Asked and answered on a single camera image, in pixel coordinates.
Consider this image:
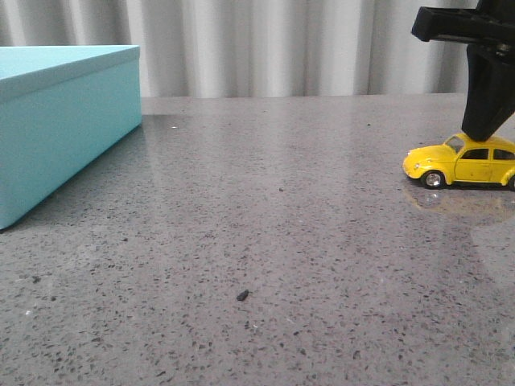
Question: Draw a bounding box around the yellow toy beetle car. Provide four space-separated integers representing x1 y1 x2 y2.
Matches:
402 133 514 190

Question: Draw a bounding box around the grey pleated curtain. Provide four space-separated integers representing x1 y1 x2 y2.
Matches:
1 1 468 98

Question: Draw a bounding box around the light blue storage box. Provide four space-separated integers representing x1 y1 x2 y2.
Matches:
1 45 142 228

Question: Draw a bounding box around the small black debris piece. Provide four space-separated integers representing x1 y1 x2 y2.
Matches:
237 289 249 302

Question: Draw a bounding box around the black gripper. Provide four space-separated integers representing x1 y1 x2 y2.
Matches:
411 0 514 142

